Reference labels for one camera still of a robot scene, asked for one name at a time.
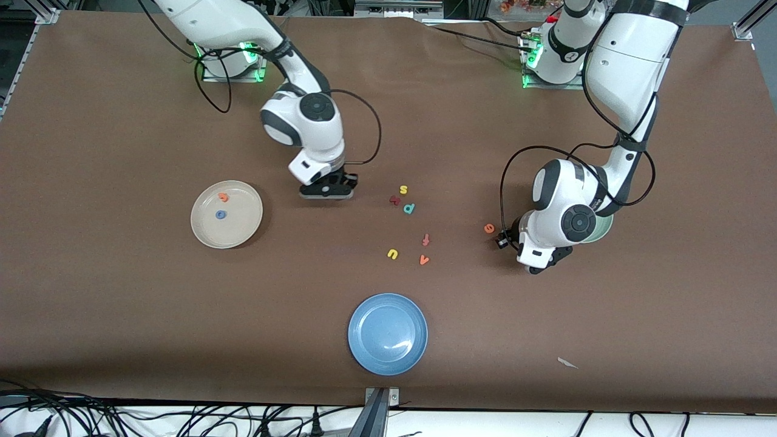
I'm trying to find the green plate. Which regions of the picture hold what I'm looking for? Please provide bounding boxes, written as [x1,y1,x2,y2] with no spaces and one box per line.
[583,212,614,245]

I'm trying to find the black base cable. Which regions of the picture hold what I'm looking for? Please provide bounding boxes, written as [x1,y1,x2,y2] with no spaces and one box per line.
[425,24,535,55]

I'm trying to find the brown paper table cover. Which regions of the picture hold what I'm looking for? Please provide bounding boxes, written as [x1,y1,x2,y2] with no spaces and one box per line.
[0,11,777,415]

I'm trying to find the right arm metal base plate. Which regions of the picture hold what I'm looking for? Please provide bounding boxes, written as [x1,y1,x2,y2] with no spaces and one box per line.
[200,42,269,83]

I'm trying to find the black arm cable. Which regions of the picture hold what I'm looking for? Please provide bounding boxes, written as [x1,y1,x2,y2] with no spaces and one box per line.
[499,36,660,245]
[137,0,384,165]

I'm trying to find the looped black cable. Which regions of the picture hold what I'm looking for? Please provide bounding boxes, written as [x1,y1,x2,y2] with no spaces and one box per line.
[628,412,693,437]

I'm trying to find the blue plate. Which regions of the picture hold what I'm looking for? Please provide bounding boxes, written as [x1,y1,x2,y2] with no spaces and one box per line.
[347,293,429,376]

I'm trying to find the beige brown plate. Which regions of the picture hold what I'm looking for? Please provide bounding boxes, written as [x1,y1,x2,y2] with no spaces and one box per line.
[190,180,264,249]

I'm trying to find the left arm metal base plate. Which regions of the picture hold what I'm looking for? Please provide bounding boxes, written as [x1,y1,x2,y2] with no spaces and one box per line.
[521,30,587,90]

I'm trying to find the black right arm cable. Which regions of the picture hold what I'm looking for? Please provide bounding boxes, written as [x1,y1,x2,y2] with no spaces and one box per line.
[137,0,384,165]

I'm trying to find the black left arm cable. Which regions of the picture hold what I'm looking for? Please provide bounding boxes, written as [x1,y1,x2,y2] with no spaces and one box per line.
[499,36,660,245]

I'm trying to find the colourful background item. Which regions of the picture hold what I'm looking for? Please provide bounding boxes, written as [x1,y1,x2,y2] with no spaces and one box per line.
[499,0,550,14]

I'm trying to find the tangled black cable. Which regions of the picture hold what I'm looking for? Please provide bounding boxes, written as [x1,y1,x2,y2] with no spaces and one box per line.
[0,379,128,437]

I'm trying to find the grey background device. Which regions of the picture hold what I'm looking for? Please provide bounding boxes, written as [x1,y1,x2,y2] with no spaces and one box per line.
[354,0,444,20]

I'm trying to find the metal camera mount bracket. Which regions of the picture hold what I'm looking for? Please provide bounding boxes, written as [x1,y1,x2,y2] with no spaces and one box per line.
[348,387,401,437]

